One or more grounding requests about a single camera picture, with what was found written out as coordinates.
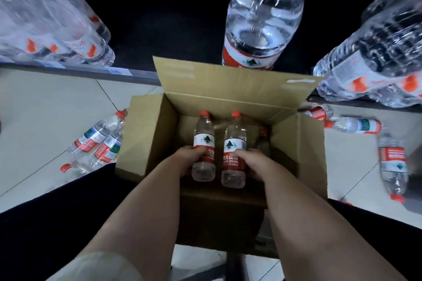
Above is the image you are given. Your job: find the person's right hand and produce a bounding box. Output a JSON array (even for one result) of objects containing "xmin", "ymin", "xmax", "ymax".
[{"xmin": 232, "ymin": 148, "xmax": 281, "ymax": 184}]

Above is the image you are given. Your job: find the person's left hand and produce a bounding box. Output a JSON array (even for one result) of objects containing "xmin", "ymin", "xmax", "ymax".
[{"xmin": 171, "ymin": 145, "xmax": 209, "ymax": 179}]

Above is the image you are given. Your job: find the brown cardboard box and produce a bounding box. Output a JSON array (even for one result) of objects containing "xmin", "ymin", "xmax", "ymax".
[{"xmin": 114, "ymin": 56, "xmax": 329, "ymax": 258}]

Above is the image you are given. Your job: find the person's right forearm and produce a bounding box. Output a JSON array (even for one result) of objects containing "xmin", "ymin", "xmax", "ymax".
[{"xmin": 263, "ymin": 172, "xmax": 406, "ymax": 281}]

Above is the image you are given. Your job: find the person's left forearm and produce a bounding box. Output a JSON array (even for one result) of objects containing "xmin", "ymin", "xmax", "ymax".
[{"xmin": 79, "ymin": 159, "xmax": 185, "ymax": 281}]

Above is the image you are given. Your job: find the person's pale shirt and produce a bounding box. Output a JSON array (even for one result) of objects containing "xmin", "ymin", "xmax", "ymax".
[{"xmin": 46, "ymin": 251, "xmax": 144, "ymax": 281}]

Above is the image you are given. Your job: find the person's left leg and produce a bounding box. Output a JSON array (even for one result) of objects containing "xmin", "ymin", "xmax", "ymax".
[{"xmin": 0, "ymin": 162, "xmax": 139, "ymax": 281}]

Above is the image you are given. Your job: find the person's leg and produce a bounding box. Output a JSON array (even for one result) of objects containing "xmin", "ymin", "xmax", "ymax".
[
  {"xmin": 0, "ymin": 162, "xmax": 139, "ymax": 281},
  {"xmin": 328, "ymin": 198, "xmax": 422, "ymax": 281}
]

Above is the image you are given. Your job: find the large jugs group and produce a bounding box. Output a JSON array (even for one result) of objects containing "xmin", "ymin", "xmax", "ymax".
[{"xmin": 312, "ymin": 0, "xmax": 422, "ymax": 108}]

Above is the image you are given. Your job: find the person's right leg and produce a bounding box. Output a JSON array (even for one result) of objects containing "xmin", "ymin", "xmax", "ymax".
[{"xmin": 328, "ymin": 198, "xmax": 422, "ymax": 281}]

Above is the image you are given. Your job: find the large bottles group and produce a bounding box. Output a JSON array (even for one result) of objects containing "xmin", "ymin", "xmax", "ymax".
[{"xmin": 0, "ymin": 0, "xmax": 116, "ymax": 67}]

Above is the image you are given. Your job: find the grey plastic stool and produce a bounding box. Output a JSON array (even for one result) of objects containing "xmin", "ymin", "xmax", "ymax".
[{"xmin": 179, "ymin": 252, "xmax": 251, "ymax": 281}]

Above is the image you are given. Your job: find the blue-edged white price tag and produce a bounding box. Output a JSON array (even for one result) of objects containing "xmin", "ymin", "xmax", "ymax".
[
  {"xmin": 39, "ymin": 60, "xmax": 66, "ymax": 69},
  {"xmin": 105, "ymin": 66, "xmax": 133, "ymax": 76}
]

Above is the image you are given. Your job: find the large red-handled water jug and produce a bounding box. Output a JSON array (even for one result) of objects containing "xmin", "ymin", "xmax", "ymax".
[{"xmin": 221, "ymin": 0, "xmax": 305, "ymax": 71}]

